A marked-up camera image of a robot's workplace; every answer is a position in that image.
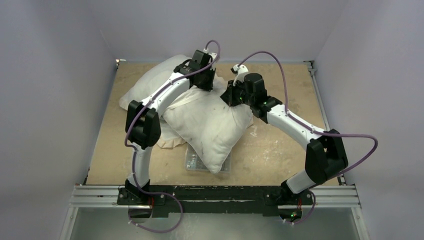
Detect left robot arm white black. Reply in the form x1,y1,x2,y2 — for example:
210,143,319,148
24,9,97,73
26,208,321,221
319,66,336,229
124,49,220,205

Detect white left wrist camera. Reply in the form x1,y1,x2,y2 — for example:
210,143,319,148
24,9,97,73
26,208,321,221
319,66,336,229
202,48,220,68

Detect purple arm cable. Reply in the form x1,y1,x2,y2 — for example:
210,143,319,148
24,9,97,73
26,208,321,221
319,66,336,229
236,50,379,226
124,40,222,234

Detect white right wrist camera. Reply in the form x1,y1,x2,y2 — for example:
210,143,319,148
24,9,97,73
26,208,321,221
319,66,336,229
230,64,249,86

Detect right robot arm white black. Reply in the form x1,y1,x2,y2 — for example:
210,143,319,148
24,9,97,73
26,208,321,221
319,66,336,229
221,72,348,204

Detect clear plastic screw organizer box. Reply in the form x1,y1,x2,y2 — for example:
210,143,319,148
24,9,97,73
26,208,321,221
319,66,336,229
185,145,232,174

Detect aluminium frame rail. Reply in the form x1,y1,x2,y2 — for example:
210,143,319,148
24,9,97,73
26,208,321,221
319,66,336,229
60,185,370,240

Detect dark green cream-frilled pillowcase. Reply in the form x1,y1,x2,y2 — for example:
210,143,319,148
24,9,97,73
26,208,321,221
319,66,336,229
118,53,226,150

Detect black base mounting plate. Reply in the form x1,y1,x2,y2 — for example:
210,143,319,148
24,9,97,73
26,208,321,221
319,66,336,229
117,185,313,219

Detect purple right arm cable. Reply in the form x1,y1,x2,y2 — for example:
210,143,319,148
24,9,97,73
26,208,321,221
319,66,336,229
236,50,379,226

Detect white pillow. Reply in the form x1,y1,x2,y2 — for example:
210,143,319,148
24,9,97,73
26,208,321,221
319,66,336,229
162,87,253,174

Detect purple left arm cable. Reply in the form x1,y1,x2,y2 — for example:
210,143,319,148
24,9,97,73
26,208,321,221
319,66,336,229
124,40,222,234

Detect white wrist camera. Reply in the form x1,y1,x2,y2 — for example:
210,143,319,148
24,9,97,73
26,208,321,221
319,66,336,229
202,48,220,68
230,64,249,86

